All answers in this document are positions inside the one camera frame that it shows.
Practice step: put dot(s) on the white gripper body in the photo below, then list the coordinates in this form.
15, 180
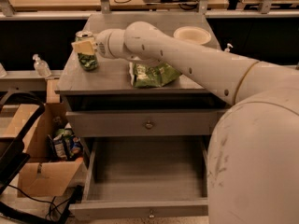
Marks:
101, 44

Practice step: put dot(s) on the clear sanitizer bottle left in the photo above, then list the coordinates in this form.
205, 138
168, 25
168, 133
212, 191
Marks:
41, 66

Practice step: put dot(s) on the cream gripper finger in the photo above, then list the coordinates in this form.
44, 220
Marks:
85, 46

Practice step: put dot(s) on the brown cardboard box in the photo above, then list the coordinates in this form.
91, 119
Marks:
41, 179

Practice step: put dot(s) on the small white pump bottle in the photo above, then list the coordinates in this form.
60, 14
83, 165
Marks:
228, 47

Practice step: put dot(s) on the black frame at left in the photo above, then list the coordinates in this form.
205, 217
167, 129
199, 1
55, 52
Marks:
12, 159

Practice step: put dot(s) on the green chip bag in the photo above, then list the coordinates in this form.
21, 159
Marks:
144, 76

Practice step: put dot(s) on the grey drawer cabinet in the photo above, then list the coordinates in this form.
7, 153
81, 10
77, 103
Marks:
108, 88

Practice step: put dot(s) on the snack packets in box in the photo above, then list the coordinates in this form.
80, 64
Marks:
64, 144

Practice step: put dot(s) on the open grey middle drawer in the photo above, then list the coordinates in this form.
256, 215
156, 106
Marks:
163, 176

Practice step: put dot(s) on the closed grey top drawer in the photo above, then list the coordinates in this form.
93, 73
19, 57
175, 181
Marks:
143, 123

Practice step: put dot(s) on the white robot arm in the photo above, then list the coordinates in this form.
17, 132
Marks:
253, 154

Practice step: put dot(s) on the green soda can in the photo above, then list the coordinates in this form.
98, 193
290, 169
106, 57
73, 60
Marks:
87, 62

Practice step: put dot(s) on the white paper bowl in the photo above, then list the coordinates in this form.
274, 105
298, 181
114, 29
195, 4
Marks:
195, 35

